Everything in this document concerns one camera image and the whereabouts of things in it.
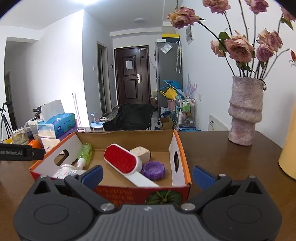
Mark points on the white mop pole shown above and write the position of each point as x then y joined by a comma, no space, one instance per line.
76,109

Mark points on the blue printed pack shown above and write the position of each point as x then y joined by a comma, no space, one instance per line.
188,129

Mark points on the beige block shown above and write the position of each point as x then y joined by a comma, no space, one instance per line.
142,151

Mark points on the white board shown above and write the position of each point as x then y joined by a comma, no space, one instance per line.
216,124

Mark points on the small brown cardboard box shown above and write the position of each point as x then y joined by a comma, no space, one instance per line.
166,124

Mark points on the purple tissue pack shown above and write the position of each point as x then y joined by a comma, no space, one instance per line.
49,144

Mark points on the grey refrigerator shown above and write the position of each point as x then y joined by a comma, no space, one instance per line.
167,69

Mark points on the black folding stand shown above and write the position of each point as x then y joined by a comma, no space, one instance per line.
38,110

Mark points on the camera tripod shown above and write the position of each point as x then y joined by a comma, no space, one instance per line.
4,122

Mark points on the metal storage rack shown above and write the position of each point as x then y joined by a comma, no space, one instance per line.
185,113

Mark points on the green plastic bottle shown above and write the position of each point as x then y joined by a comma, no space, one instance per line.
85,153

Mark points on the orange-edged cardboard box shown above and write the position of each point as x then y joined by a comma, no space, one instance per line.
129,139

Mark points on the glass cup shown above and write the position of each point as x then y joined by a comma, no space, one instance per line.
20,136

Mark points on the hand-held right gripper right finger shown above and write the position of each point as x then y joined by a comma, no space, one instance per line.
203,178

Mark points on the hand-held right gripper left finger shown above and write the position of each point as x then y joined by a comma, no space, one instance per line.
92,176

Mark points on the yellow box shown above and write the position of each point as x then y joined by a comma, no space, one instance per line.
170,36

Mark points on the pink textured vase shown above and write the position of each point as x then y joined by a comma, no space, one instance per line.
246,109

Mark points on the white folded umbrella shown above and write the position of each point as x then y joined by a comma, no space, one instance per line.
178,56

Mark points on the orange fruit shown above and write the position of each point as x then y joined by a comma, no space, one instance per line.
35,143

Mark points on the blue and white pet feeder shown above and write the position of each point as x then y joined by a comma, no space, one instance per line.
97,124

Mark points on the black folding chair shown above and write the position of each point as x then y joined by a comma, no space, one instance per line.
129,117

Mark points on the blue tissue pack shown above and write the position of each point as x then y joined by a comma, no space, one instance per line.
62,122

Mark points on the purple round lid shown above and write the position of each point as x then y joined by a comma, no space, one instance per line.
153,170

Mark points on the white labelled bottle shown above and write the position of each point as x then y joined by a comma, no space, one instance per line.
67,172

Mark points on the yellow thermos bottle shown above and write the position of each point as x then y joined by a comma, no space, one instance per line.
288,162

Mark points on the dark brown door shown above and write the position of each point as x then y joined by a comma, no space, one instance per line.
131,76

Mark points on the round ceiling lamp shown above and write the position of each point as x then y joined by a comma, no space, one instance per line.
140,20

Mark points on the clear plastic storage container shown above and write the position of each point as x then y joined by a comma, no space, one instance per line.
33,126

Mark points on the red and white lint brush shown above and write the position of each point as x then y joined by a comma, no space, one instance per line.
120,157

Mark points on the dried rose bouquet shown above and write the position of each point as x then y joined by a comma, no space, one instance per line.
240,47

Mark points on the pink bucket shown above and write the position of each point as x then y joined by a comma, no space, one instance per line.
171,104

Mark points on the wall poster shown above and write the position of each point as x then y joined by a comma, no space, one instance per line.
189,34

